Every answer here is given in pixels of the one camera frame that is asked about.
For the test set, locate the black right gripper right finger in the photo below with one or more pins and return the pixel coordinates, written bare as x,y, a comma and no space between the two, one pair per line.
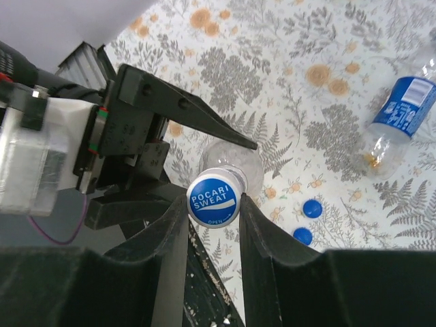
286,283

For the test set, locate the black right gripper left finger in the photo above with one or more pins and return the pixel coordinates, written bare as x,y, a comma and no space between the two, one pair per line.
140,282

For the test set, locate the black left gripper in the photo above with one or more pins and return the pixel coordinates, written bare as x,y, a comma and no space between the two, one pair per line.
126,117

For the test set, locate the blue bottle cap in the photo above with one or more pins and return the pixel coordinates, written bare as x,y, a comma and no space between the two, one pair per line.
312,209
303,235

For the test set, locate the Pocari Sweat bottle cap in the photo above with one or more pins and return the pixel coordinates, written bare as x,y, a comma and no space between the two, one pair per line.
213,198

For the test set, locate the clear unlabelled plastic bottle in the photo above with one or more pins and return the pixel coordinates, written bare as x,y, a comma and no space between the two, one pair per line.
245,163

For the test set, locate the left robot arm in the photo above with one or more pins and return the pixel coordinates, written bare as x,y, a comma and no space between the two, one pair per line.
84,73

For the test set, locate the Pocari Sweat labelled bottle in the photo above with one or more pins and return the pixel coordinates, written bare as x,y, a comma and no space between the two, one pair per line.
386,139

